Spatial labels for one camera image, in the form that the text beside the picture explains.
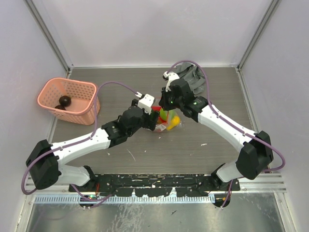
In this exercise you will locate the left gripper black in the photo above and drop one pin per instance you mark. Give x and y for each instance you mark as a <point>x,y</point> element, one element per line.
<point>149,123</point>

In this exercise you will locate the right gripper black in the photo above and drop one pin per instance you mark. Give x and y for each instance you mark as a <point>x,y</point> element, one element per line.
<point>163,101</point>

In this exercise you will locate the red apple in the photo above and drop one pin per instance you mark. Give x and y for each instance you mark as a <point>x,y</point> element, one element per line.
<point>156,108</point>

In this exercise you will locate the yellow lemon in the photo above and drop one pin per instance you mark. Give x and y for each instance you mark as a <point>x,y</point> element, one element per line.
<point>173,123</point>

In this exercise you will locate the green lime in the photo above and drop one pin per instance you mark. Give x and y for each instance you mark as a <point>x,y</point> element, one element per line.
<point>164,114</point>

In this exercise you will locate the clear zip top bag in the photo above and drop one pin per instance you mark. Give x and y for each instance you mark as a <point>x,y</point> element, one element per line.
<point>167,120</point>

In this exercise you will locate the pink plastic basket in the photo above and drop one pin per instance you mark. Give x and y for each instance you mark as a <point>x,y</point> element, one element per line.
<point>84,106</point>

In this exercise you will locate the dark brown round fruit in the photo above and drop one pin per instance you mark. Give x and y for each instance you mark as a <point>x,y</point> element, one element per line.
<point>65,101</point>

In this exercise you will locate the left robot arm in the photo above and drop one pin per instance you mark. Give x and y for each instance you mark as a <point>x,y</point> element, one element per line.
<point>47,163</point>

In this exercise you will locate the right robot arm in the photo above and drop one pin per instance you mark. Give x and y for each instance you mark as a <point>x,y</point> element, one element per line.
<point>254,149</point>

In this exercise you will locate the grey crumpled cloth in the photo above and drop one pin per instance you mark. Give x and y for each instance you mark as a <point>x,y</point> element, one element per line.
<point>192,75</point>

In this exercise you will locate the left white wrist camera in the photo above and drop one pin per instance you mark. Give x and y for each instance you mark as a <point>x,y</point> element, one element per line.
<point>145,102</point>

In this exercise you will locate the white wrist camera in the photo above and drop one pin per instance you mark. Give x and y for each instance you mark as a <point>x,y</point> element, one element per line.
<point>145,102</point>
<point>169,77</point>

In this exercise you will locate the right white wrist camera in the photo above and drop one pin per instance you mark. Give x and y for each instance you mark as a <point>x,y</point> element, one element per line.
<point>169,77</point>

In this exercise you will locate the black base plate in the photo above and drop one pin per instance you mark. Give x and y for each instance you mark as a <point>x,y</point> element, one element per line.
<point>152,185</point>

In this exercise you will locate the grey cable duct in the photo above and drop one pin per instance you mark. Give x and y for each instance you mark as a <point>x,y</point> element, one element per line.
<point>73,198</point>

